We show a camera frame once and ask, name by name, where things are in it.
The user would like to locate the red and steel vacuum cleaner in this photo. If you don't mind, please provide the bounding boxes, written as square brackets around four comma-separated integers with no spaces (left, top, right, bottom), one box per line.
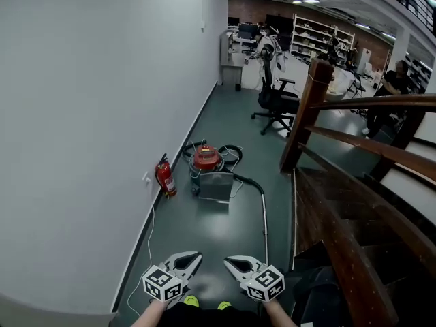
[189,142,236,203]

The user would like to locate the metal vacuum tube piece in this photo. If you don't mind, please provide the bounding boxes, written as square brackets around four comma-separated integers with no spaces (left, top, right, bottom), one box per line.
[260,190,270,266]

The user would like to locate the white desk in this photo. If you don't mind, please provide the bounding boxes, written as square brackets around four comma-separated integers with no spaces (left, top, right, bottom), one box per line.
[219,29,245,90]

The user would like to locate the black office chair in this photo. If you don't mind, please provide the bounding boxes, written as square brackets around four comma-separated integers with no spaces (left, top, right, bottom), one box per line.
[250,50,301,138]

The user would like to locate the white storage shelf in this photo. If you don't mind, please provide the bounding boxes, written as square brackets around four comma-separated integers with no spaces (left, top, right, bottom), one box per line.
[290,12,356,61]

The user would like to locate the black vacuum hose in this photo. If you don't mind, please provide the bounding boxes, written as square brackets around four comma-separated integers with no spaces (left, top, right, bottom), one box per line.
[181,144,266,197]

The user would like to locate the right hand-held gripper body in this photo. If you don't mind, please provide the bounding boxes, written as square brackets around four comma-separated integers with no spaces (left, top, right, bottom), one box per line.
[239,264,285,303]

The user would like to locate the wooden stair railing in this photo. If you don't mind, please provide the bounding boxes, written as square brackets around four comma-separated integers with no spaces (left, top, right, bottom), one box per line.
[279,58,436,327]

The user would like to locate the white power cable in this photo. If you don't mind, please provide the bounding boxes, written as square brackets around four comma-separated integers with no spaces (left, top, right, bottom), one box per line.
[126,178,156,313]

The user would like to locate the person's left forearm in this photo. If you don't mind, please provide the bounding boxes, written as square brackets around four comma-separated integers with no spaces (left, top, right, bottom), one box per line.
[130,299,168,327]

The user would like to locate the black bag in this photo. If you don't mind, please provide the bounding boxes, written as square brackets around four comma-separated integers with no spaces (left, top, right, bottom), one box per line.
[292,266,343,327]

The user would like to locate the white standing box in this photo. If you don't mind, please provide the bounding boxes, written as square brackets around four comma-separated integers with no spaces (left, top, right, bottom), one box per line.
[356,47,373,77]

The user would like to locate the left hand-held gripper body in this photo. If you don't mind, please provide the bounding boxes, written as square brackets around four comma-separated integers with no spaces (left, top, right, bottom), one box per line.
[142,264,189,302]

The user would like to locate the person's right forearm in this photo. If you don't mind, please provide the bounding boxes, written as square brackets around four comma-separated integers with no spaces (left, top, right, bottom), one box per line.
[260,299,291,327]

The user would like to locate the person's black trousers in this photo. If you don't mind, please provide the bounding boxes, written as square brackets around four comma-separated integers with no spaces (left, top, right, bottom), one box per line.
[162,302,270,327]

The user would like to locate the large black computer monitor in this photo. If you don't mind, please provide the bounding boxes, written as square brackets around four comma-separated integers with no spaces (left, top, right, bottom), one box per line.
[264,13,294,34]

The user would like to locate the dark wooden staircase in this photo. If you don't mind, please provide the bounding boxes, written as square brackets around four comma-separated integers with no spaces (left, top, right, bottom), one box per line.
[293,167,436,299]

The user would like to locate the red fire extinguisher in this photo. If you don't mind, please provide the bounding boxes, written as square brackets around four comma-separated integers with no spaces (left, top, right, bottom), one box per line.
[155,153,178,199]

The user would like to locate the black folding chair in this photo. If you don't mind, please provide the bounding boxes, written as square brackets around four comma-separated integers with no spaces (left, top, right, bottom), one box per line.
[346,69,368,99]

